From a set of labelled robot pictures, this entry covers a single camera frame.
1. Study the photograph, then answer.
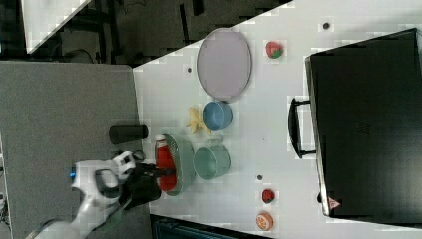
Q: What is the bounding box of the large grey round plate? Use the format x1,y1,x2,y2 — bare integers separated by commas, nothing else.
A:
197,28,252,102

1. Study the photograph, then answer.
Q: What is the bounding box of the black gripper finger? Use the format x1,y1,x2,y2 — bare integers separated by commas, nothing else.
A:
153,168,175,177

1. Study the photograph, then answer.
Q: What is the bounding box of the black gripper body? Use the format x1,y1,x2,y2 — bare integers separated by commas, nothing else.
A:
127,163,156,191

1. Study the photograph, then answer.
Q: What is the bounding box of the dark red strawberry toy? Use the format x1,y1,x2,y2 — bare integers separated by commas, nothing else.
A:
261,188,275,204

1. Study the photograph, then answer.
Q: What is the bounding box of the white side table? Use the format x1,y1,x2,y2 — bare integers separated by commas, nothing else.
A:
20,0,92,54

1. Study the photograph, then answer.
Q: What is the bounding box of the blue bowl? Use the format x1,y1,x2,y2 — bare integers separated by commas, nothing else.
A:
202,102,233,131

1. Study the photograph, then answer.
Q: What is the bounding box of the pink strawberry toy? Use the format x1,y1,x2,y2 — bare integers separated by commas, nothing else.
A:
265,41,284,59

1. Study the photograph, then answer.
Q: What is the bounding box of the black cylinder mount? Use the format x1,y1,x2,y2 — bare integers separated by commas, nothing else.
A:
109,125,149,144

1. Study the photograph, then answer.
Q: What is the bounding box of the green oval strainer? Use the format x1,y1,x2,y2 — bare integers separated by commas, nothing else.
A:
165,134,196,196

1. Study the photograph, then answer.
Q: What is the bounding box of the black silver toaster oven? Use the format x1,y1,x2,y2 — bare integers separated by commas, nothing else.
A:
304,28,422,228

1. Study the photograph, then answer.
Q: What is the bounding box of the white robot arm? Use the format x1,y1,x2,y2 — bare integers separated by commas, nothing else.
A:
25,151,176,239

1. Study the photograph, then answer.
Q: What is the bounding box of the peeled yellow banana toy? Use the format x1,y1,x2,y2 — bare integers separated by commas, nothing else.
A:
187,107,211,135

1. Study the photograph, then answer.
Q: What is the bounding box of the red ketchup bottle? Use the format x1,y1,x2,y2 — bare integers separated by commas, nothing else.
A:
156,134,177,191

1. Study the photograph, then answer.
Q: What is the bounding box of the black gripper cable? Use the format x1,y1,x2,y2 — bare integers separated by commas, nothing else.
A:
112,149,147,162

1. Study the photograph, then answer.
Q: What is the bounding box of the orange slice toy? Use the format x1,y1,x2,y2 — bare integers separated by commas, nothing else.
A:
255,212,273,231

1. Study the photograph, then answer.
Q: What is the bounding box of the green mug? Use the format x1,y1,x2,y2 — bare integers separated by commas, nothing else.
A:
193,139,231,180

